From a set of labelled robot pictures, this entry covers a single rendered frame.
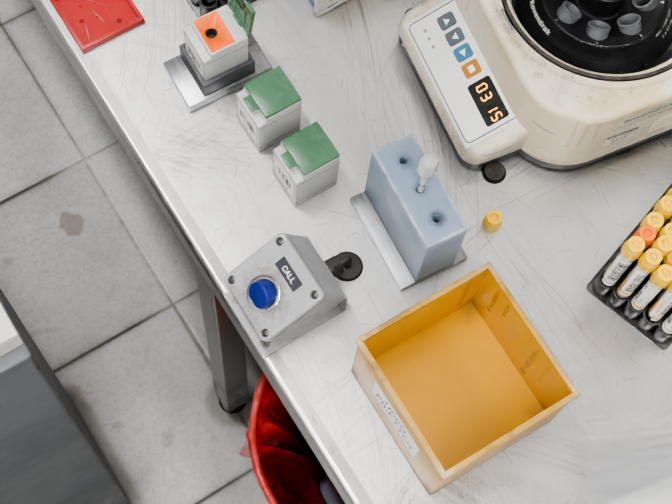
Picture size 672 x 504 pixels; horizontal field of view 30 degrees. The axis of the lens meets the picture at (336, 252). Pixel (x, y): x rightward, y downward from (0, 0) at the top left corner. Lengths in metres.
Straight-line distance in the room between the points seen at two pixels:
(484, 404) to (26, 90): 1.31
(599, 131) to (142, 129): 0.42
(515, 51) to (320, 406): 0.36
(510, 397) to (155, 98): 0.44
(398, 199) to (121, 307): 1.05
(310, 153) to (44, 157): 1.11
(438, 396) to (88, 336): 1.03
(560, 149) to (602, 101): 0.07
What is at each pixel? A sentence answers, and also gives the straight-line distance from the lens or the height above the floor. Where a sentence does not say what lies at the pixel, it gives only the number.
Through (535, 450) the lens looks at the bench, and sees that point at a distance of 1.13.
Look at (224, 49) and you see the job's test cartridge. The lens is 1.15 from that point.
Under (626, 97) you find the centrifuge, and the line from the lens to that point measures 1.13.
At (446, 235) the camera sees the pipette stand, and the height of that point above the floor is 0.97.
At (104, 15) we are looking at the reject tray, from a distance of 1.27.
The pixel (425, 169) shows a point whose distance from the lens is 1.02.
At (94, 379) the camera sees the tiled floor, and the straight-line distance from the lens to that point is 2.04.
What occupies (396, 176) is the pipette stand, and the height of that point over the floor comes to 0.98.
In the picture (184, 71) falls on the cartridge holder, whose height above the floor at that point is 0.89.
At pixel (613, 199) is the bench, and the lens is 1.22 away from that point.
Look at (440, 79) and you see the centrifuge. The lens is 1.19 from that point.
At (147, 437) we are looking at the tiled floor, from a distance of 2.01.
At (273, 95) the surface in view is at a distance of 1.14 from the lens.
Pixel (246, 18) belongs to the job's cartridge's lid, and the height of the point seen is 0.97.
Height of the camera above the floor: 1.96
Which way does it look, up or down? 70 degrees down
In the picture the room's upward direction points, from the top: 9 degrees clockwise
